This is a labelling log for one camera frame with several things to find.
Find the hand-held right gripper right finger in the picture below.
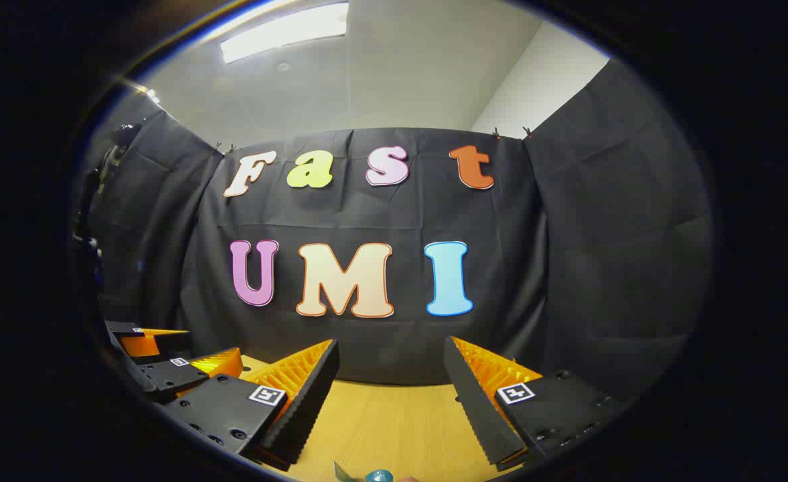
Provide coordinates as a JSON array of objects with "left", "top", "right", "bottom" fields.
[{"left": 443, "top": 336, "right": 632, "bottom": 473}]

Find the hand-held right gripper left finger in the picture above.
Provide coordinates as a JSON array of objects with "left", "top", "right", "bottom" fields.
[{"left": 163, "top": 338, "right": 341, "bottom": 471}]

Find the black backdrop cloth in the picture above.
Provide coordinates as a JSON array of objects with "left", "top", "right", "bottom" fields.
[{"left": 79, "top": 60, "right": 716, "bottom": 429}]

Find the dark equipment stand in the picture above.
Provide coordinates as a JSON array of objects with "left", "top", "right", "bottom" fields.
[{"left": 96, "top": 123, "right": 145, "bottom": 202}]

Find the ceiling light panel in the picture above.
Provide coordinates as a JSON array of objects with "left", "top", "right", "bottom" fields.
[{"left": 220, "top": 1, "right": 351, "bottom": 64}]

